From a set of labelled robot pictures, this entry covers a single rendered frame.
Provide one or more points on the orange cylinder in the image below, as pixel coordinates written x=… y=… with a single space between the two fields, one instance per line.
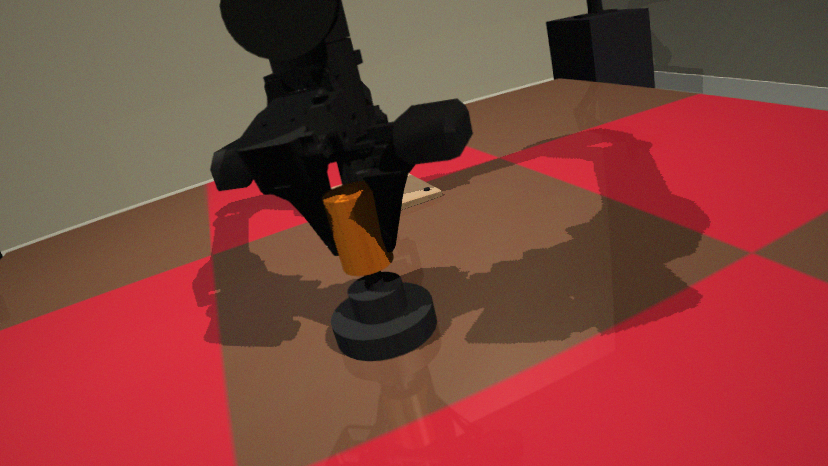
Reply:
x=355 y=229

